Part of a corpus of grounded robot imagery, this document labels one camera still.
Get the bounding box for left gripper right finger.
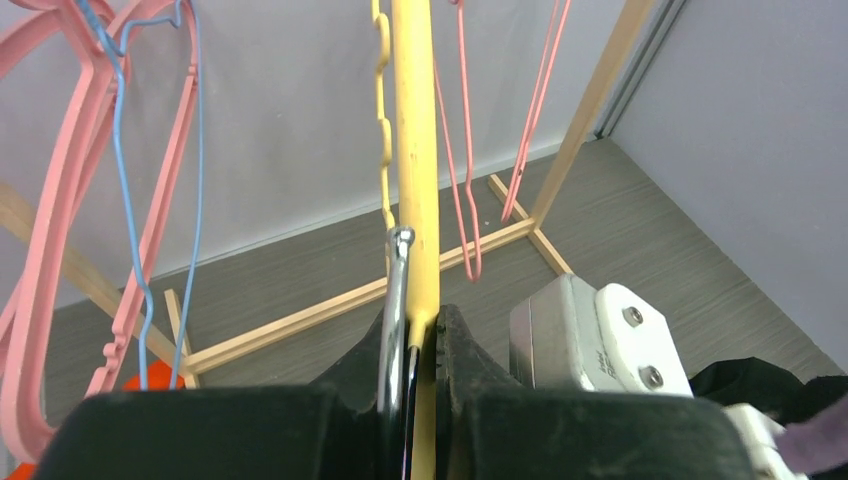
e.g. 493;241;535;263
433;304;755;479

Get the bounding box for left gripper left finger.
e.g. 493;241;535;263
34;321;381;479

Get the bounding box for black garment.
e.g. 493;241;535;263
689;357;847;425

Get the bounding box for yellow wooden hanger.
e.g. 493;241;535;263
371;1;440;479

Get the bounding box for pink hanger of red garment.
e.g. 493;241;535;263
501;0;572;224

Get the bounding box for light blue hanger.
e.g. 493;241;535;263
74;0;207;393

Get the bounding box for orange garment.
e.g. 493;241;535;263
4;360;172;480

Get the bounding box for wooden clothes rack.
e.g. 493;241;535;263
0;0;658;391

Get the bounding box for empty pink hangers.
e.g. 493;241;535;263
0;0;200;465

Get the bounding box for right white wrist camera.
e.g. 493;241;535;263
509;274;809;479

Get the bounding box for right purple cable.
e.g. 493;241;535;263
776;394;848;480

